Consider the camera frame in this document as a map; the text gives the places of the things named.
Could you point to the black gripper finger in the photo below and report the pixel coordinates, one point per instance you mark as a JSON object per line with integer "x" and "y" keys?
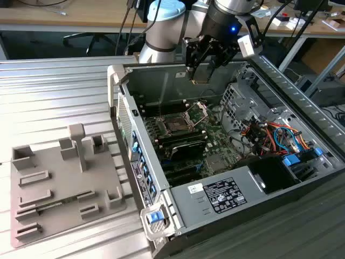
{"x": 226, "y": 55}
{"x": 192, "y": 54}

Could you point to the silver CPU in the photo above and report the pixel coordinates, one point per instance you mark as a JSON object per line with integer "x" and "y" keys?
{"x": 200, "y": 76}

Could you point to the thin metal locking lever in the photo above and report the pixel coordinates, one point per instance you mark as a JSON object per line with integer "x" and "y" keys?
{"x": 200, "y": 121}
{"x": 161, "y": 110}

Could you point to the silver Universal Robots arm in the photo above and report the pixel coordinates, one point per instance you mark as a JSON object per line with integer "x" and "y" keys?
{"x": 161, "y": 35}

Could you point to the black CPU socket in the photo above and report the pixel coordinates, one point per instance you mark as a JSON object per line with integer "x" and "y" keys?
{"x": 175, "y": 124}

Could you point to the grey perforated drive cage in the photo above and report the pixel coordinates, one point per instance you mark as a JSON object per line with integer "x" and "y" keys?
{"x": 242, "y": 108}

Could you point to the small white box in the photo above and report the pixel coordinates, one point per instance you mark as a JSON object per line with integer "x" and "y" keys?
{"x": 290, "y": 25}
{"x": 275, "y": 21}

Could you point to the green motherboard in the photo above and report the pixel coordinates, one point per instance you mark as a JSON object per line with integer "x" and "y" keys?
{"x": 215, "y": 143}

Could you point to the black graphics card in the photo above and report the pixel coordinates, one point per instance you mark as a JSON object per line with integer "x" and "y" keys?
{"x": 188, "y": 152}

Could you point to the grey open PC case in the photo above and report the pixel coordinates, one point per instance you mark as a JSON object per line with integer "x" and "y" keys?
{"x": 149, "y": 145}

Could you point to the black office chair base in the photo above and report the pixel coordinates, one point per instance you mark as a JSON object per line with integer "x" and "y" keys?
{"x": 91, "y": 37}

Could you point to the grey desktop computer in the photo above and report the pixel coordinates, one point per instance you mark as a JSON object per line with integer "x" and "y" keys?
{"x": 327, "y": 90}

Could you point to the grey chipset heatsink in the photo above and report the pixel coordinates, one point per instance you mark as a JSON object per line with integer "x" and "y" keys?
{"x": 217, "y": 164}

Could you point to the brown cardboard box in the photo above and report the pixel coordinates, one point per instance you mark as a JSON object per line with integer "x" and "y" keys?
{"x": 338, "y": 24}

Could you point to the wooden desk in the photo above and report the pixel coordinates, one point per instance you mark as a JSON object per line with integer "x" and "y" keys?
{"x": 81, "y": 13}

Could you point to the black plastic air shroud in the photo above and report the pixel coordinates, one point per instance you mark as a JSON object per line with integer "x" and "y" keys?
{"x": 269, "y": 167}

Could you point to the blue disk carrier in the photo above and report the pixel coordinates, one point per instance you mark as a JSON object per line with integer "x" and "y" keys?
{"x": 291, "y": 160}

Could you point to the blue plastic clip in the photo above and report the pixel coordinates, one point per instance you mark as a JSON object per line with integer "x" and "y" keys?
{"x": 318, "y": 151}

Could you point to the black rating label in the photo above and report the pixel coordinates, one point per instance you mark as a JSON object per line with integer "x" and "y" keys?
{"x": 225, "y": 195}

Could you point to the grey power supply unit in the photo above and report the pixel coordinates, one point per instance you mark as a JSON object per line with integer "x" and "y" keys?
{"x": 188, "y": 205}

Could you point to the blue case latch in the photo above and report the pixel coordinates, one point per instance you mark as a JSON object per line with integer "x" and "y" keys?
{"x": 155, "y": 217}

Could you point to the grey parts rack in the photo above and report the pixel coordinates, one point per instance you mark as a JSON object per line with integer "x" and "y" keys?
{"x": 67, "y": 175}

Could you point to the green RAM stick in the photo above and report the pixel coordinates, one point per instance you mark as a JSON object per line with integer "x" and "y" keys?
{"x": 58, "y": 203}

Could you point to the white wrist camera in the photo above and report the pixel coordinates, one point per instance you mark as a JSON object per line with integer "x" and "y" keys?
{"x": 246, "y": 46}

